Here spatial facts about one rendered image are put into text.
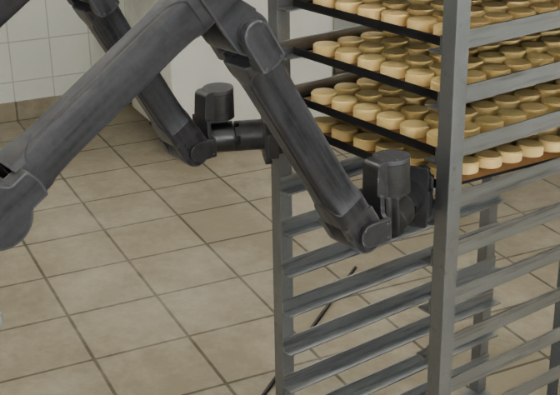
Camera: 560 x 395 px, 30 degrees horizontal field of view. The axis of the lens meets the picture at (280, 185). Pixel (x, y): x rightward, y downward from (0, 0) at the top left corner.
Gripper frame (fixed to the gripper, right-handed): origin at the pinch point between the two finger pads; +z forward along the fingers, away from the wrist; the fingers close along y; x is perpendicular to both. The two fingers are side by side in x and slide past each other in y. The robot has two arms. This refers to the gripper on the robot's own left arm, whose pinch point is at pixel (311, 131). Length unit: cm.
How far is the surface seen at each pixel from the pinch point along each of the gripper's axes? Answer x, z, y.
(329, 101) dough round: -0.6, 3.5, 5.8
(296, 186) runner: 5.0, -2.4, -13.1
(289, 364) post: 4, -5, -53
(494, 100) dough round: -8.6, 32.5, 6.6
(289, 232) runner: 2.7, -4.2, -22.1
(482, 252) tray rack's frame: 35, 46, -46
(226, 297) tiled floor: 123, -11, -99
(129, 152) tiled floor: 270, -45, -99
